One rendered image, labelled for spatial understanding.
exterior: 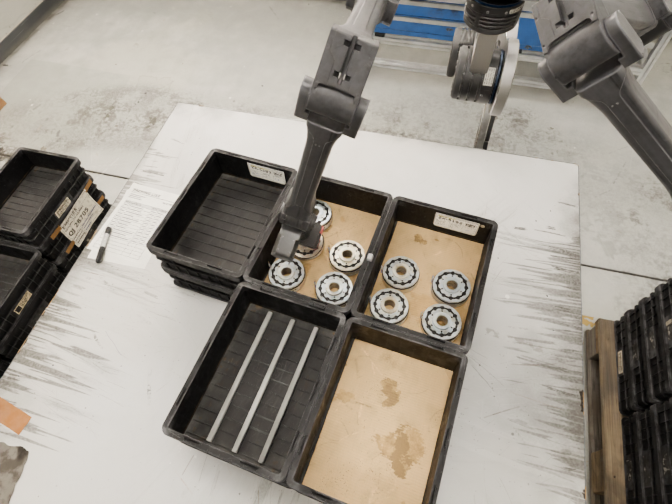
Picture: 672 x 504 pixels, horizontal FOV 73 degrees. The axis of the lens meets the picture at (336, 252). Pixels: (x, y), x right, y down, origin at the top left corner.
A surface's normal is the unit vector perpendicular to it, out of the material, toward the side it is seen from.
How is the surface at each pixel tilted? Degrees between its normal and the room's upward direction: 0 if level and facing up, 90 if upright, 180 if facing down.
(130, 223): 0
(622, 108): 87
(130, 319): 0
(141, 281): 0
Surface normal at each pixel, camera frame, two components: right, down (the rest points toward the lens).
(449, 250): -0.04, -0.52
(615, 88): -0.31, 0.79
